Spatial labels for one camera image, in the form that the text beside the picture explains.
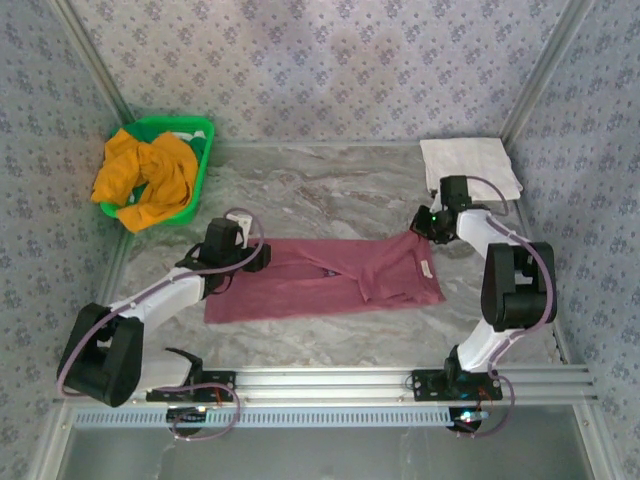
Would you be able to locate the aluminium frame post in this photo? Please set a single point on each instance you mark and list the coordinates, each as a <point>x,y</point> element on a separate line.
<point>590,440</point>
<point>50,445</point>
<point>545,65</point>
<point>90,55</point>

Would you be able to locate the maroon printed t-shirt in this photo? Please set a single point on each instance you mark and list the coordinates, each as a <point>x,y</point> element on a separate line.
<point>310,280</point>

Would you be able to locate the aluminium mounting rail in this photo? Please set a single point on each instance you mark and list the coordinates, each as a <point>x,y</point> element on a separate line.
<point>325,382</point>

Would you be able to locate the green plastic basket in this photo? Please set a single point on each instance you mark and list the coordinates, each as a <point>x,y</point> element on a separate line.
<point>206,145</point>

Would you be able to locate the white cloth piece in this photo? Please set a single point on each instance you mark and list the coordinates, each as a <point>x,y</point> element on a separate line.
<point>192,135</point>

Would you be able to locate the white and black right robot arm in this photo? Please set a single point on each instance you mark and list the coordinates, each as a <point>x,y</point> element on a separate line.
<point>515,300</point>

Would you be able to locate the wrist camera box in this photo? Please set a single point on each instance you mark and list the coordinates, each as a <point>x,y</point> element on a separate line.
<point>455,190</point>
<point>222,232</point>

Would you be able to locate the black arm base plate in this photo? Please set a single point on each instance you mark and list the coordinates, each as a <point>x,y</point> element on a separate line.
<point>225,377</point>
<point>425,385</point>

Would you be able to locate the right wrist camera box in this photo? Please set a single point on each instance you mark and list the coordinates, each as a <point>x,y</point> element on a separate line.
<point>455,190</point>

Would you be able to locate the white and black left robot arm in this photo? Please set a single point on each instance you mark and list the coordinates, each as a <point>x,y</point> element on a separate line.
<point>165,295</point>

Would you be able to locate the grey metal sheet panel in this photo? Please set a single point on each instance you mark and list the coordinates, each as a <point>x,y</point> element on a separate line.
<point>325,455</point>

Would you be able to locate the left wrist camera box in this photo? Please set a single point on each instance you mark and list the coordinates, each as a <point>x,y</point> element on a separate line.
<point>222,232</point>

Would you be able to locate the yellow t-shirt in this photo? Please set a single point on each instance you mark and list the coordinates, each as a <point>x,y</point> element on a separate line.
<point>160,170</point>

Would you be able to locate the small controller circuit board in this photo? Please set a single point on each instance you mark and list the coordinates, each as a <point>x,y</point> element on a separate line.
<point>187,414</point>
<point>470,417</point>

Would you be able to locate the folded white towel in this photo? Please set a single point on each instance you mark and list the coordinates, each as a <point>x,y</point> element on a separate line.
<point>480,160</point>

